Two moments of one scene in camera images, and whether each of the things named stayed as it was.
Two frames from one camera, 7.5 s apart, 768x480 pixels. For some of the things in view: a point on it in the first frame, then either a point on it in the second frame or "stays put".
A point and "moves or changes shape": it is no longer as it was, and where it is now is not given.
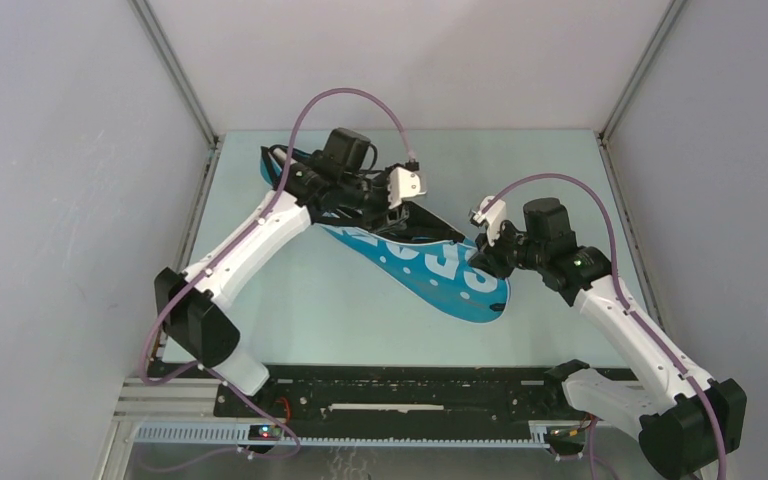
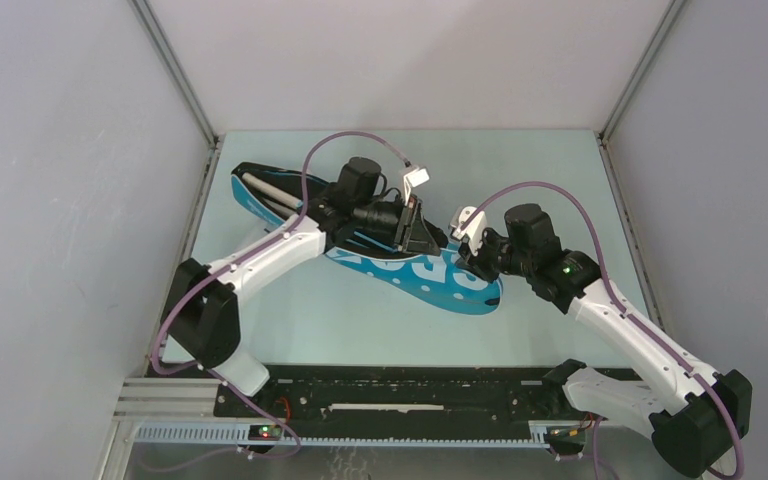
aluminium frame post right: [640, 71] stays put
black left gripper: [377, 221] to [411, 234]
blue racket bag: [412, 247] moves or changes shape
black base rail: [416, 392] stays put
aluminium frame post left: [175, 72] stays put
